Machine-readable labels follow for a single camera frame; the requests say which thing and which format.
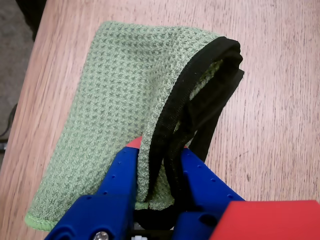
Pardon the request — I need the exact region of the thin black floor cable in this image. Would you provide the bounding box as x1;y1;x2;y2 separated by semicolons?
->
0;102;19;151

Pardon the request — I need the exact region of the red camera mount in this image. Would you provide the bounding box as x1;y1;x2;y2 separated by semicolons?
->
209;199;320;240

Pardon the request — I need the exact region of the blue gripper finger with pink tip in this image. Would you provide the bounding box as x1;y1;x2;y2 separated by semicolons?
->
172;147;246;240
44;136;144;240

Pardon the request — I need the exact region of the black furniture leg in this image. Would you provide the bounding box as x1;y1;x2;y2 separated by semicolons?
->
14;0;48;42

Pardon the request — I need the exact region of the green waffle cloth black trim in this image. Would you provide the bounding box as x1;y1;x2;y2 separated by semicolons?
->
24;20;245;231

